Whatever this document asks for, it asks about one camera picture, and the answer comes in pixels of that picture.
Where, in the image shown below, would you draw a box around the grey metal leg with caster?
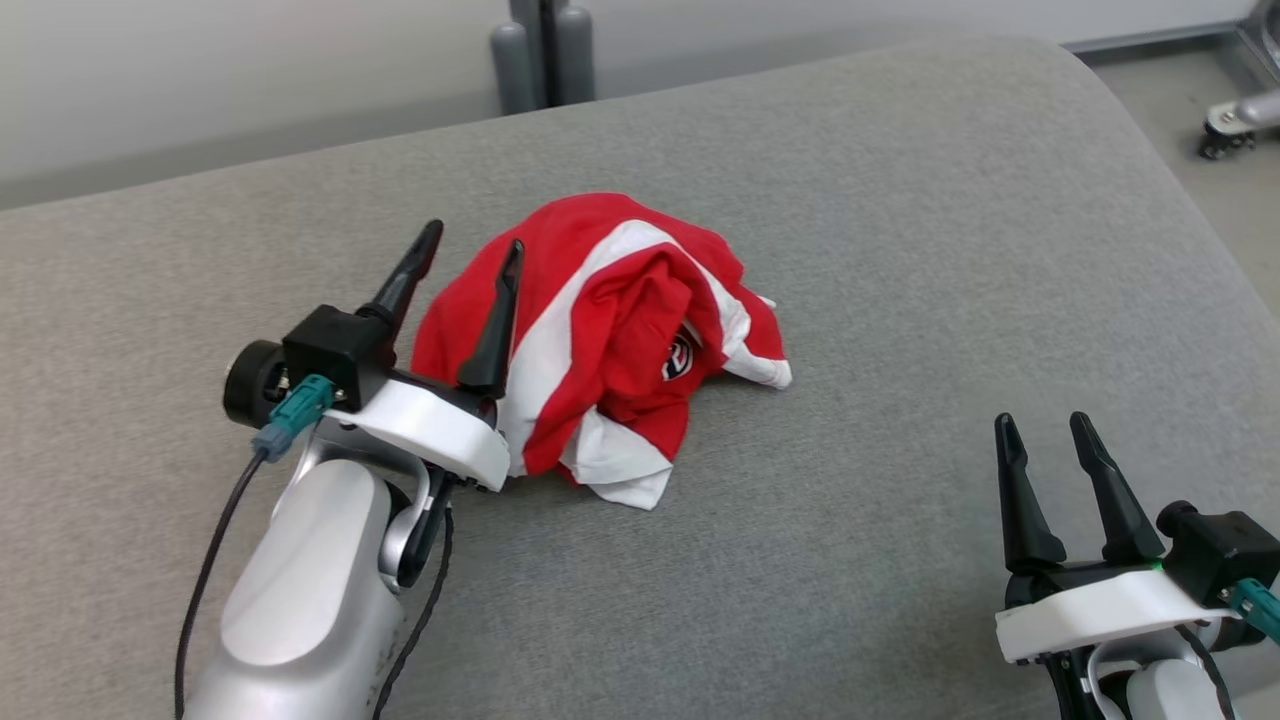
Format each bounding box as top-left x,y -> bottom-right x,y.
1198,0 -> 1280,161

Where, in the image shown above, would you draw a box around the left braided black cable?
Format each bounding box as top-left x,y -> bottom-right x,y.
372,495 -> 457,720

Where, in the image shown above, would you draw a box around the left black cable teal plug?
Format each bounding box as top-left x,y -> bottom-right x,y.
175,374 -> 337,720

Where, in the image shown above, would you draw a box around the right black cable teal plug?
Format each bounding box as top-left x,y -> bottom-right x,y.
1228,577 -> 1280,647

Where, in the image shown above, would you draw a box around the right braided black cable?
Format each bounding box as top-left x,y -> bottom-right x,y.
1172,622 -> 1241,720

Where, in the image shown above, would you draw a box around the red shorts with white stripes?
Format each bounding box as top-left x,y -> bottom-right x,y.
410,192 -> 701,481

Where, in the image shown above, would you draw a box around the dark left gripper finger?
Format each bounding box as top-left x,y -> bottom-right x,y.
456,238 -> 526,399
355,219 -> 445,341

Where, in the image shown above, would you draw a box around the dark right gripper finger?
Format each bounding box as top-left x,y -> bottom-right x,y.
1069,410 -> 1168,564
994,412 -> 1068,576

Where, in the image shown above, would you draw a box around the black cable teal plug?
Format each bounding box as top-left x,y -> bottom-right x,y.
175,374 -> 337,720
1228,577 -> 1280,647

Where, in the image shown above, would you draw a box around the braided black cable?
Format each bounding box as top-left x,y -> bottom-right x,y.
372,495 -> 457,720
1172,622 -> 1241,720

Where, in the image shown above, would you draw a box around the grey partition post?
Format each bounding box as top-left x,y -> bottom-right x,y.
488,0 -> 597,116

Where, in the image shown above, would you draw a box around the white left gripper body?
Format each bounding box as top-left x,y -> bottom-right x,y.
222,338 -> 512,496

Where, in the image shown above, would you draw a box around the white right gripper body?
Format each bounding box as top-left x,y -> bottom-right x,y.
995,556 -> 1243,665

